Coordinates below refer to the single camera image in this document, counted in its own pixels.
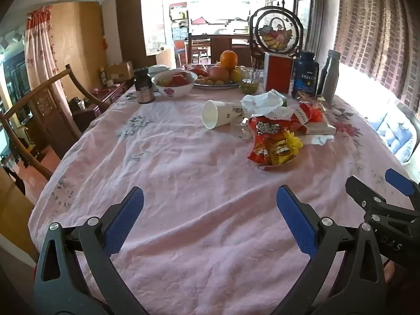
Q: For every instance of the light blue cushion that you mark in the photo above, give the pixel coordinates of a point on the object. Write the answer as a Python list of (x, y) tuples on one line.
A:
[(393, 128)]

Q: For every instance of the pink floral curtain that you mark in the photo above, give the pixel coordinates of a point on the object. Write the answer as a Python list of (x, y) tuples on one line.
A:
[(42, 59)]

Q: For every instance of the small cardboard box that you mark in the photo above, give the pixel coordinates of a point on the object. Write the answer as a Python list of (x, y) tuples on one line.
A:
[(118, 71)]

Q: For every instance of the red white box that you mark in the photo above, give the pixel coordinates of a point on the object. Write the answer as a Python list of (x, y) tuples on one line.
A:
[(278, 73)]

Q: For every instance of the round decorative fruit screen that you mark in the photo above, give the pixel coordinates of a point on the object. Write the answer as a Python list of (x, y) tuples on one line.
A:
[(275, 32)]

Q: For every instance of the white covered bowl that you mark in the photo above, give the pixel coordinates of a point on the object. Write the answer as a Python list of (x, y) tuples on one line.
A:
[(159, 69)]

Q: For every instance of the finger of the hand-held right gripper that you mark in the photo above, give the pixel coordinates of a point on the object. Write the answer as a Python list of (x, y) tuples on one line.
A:
[(398, 182), (361, 190)]

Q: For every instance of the pink floral tablecloth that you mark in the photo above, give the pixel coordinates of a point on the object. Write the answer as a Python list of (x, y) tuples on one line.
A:
[(197, 177)]

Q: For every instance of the yellow green apple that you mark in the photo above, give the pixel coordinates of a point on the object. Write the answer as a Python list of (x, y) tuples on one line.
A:
[(237, 76)]

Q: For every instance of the yellow candy wrapper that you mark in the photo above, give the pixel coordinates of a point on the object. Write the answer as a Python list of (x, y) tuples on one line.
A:
[(293, 141)]

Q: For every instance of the orange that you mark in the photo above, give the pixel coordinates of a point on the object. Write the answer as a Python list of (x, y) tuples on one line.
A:
[(228, 59)]

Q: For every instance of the dark wooden dining chair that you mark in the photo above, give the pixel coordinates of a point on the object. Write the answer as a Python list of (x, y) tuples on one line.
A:
[(220, 43)]

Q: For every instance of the red yellow snack packet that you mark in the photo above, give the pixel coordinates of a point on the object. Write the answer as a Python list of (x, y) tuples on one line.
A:
[(272, 151)]

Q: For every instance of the white floral bowl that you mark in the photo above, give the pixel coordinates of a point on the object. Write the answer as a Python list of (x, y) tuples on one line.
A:
[(174, 91)]

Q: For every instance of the grey thermos bottle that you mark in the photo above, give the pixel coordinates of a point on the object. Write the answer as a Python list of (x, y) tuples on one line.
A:
[(329, 78)]

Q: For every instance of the red white cigarette pack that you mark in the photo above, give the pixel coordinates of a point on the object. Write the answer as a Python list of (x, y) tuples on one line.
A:
[(320, 127)]

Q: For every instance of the person's right hand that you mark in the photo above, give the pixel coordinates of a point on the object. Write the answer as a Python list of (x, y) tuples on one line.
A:
[(389, 274)]

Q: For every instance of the pile of small yellow fruits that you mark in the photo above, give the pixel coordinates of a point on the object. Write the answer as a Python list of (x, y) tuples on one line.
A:
[(208, 81)]

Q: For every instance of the red foil snack bag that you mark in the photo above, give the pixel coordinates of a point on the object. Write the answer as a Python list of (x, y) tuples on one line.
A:
[(197, 69)]

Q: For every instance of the dark wooden side cabinet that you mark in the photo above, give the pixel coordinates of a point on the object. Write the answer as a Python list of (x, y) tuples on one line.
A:
[(98, 105)]

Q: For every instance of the red apple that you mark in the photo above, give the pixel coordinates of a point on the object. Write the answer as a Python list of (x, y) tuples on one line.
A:
[(219, 73)]

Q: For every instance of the pile of red fruit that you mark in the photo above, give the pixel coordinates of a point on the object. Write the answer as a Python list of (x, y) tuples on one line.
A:
[(178, 78)]

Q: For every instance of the white tissue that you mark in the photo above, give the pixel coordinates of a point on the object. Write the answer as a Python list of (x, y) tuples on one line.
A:
[(262, 103)]

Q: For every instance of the glass cup with tea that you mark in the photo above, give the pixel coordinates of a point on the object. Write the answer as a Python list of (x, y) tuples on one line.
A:
[(251, 82)]

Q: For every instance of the wooden armchair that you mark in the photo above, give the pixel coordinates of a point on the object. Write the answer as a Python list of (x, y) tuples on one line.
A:
[(42, 111)]

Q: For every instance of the white fruit plate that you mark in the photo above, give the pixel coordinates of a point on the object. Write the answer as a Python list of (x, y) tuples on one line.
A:
[(216, 86)]

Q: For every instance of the white paper cup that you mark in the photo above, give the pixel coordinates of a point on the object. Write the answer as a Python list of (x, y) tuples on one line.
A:
[(220, 113)]

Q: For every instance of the dark supplement jar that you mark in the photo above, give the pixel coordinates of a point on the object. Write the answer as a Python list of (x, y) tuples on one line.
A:
[(144, 88)]

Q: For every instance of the brick pattern curtain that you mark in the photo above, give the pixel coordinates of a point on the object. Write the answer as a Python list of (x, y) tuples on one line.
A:
[(374, 23)]

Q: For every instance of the yellow green bottle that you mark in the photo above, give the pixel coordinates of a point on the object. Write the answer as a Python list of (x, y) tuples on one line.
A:
[(102, 75)]

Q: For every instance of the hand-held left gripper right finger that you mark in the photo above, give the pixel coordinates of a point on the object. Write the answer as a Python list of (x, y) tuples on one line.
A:
[(295, 216)]

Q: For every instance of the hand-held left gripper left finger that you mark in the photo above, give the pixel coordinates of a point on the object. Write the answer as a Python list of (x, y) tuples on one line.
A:
[(124, 216)]

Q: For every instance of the dark carved wooden cabinet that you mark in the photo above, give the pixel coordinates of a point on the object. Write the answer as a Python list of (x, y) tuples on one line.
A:
[(310, 13)]

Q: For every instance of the blue supplement bottle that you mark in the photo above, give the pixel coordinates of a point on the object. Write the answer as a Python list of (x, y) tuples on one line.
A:
[(305, 77)]

